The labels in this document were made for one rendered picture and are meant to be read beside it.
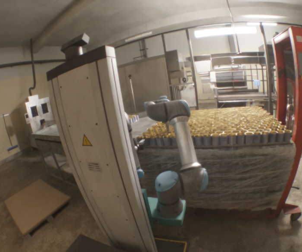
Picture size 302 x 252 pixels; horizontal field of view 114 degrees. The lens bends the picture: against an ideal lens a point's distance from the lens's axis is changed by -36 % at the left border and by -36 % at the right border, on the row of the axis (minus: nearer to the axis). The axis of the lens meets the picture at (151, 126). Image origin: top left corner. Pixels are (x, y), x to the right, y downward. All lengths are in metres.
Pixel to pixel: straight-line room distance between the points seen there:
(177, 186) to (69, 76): 0.66
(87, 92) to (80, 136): 0.18
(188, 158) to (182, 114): 0.24
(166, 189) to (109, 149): 0.33
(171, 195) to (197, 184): 0.13
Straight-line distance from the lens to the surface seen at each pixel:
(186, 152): 0.78
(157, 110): 0.85
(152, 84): 4.16
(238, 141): 1.23
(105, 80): 0.49
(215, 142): 1.22
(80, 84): 0.57
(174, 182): 0.71
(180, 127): 0.82
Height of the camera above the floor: 1.63
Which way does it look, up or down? 15 degrees down
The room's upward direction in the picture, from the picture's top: 9 degrees counter-clockwise
